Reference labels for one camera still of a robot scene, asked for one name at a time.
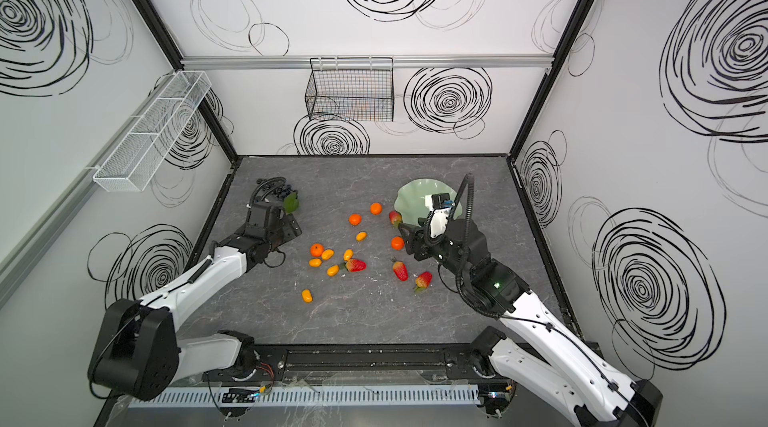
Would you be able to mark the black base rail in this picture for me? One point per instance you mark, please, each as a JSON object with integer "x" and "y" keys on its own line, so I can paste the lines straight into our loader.
{"x": 476, "y": 362}

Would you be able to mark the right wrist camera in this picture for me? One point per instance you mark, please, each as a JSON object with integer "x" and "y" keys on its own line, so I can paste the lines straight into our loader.
{"x": 437, "y": 220}

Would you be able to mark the dark fake grape bunch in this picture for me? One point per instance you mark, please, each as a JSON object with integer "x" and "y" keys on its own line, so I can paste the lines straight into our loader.
{"x": 286, "y": 197}

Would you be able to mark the white mesh wall shelf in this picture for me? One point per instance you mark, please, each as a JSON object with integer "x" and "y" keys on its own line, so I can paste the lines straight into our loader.
{"x": 167, "y": 130}

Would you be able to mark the light green wavy fruit bowl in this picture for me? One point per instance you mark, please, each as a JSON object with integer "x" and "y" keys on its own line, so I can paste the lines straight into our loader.
{"x": 413, "y": 200}

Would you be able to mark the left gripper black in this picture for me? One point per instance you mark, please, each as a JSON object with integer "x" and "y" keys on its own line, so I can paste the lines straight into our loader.
{"x": 274, "y": 200}

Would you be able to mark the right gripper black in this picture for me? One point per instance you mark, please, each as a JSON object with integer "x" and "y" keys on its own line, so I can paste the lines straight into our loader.
{"x": 417, "y": 240}

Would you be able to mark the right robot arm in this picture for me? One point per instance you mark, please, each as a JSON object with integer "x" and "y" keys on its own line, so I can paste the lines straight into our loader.
{"x": 553, "y": 363}

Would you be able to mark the fake strawberry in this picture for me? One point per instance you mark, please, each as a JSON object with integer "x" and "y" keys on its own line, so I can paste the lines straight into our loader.
{"x": 355, "y": 265}
{"x": 400, "y": 270}
{"x": 423, "y": 281}
{"x": 395, "y": 218}

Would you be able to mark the white slotted cable duct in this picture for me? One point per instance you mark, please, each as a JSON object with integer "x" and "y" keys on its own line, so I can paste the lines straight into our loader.
{"x": 333, "y": 396}

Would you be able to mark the fake orange upper right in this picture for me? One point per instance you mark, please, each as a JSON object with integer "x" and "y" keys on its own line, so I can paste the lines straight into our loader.
{"x": 375, "y": 208}

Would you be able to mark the fake orange near kumquats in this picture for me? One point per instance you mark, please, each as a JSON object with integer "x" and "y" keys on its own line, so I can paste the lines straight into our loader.
{"x": 317, "y": 250}

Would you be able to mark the fake strawberry beside bowl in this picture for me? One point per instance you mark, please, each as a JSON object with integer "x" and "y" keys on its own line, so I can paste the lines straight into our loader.
{"x": 395, "y": 218}

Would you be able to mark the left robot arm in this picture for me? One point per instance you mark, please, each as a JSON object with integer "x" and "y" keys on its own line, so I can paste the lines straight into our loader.
{"x": 137, "y": 352}

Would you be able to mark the fake orange by bowl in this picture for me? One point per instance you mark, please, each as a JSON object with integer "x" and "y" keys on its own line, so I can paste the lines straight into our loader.
{"x": 397, "y": 243}

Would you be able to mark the black wire wall basket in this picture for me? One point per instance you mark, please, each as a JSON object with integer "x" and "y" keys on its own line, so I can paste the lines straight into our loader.
{"x": 351, "y": 87}

